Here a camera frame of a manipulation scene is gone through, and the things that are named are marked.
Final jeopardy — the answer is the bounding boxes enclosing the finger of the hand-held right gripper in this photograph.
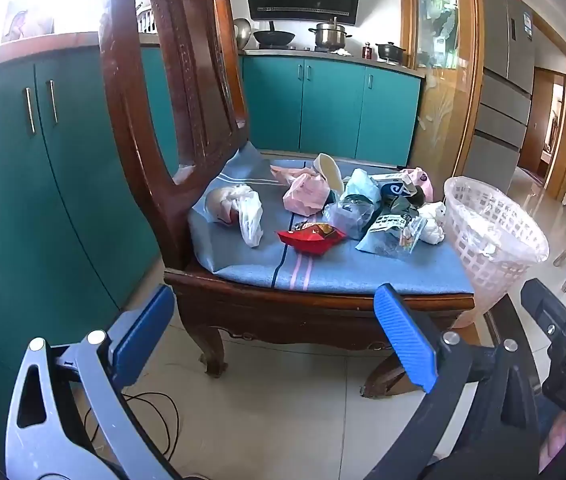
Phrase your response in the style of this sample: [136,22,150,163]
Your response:
[520,277,566,346]

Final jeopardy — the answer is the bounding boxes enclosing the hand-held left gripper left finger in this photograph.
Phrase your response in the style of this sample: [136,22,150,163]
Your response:
[4,284,184,480]

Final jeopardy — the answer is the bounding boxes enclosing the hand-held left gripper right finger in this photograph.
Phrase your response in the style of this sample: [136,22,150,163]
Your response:
[363,283,544,480]

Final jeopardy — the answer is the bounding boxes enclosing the white lattice plastic basket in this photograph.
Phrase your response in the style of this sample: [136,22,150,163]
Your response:
[444,176,550,328]

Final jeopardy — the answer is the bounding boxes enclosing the clear plastic wrapper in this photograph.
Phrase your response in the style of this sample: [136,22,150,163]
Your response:
[388,219,430,257]

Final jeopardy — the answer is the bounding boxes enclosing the white tissue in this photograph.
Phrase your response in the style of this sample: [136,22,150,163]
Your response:
[419,201,447,246]

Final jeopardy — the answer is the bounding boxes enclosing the clear plastic bag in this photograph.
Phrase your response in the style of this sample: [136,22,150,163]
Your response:
[324,194,379,241]

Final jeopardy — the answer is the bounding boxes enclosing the red snack packet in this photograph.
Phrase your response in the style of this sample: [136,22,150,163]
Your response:
[276,222,348,259]

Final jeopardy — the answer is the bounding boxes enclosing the white and blue carton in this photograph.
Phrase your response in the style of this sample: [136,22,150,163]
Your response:
[372,172,416,207]

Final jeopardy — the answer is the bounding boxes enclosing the pink plastic bag dark logo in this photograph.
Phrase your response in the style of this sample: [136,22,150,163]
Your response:
[410,167,434,202]

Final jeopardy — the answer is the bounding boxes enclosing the white plastic bag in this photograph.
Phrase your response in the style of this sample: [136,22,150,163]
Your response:
[205,183,264,248]

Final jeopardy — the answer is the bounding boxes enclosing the light blue plastic bag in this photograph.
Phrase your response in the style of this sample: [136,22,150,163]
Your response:
[344,168,382,202]

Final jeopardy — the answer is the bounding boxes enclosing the pink paper wrapper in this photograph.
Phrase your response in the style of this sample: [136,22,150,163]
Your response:
[270,165,332,217]

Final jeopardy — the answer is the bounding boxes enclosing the cream paper cup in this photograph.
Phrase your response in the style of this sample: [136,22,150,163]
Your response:
[313,153,345,194]

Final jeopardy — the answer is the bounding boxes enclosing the person's right hand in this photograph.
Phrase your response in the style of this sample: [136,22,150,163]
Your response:
[538,412,566,473]

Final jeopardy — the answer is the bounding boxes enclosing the blue striped seat cushion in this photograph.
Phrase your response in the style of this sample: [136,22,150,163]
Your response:
[187,142,476,296]

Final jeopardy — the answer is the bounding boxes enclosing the teal side cabinets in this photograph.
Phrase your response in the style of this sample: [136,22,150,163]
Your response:
[0,46,180,461]

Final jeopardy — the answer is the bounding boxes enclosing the grey refrigerator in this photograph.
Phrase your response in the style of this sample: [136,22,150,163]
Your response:
[463,0,536,182]

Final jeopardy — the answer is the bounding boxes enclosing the teal stove cabinets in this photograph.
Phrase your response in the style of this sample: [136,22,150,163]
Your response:
[239,55,425,167]

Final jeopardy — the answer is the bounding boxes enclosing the carved wooden chair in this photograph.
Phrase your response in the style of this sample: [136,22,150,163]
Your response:
[99,0,484,401]

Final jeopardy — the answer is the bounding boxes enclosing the wood framed glass door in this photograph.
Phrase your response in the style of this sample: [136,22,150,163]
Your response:
[400,0,486,182]

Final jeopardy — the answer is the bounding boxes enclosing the black lidded pot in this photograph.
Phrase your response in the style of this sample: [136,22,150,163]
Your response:
[375,41,407,62]

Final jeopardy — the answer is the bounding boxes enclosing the white plastic crate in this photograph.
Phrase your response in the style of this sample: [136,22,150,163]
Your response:
[136,2,158,34]

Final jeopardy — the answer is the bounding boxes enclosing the steel stock pot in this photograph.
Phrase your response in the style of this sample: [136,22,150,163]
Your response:
[309,17,354,52]

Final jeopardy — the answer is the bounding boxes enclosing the steel pan lid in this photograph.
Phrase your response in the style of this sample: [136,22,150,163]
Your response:
[233,17,254,51]

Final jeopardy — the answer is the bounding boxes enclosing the black wok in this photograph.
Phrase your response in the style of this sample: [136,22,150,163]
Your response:
[253,20,296,47]

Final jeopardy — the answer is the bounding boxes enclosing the bird picture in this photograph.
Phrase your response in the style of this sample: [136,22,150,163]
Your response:
[2,2,56,44]

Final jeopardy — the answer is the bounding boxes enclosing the black floor cable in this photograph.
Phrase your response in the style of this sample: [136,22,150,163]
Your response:
[83,392,182,467]

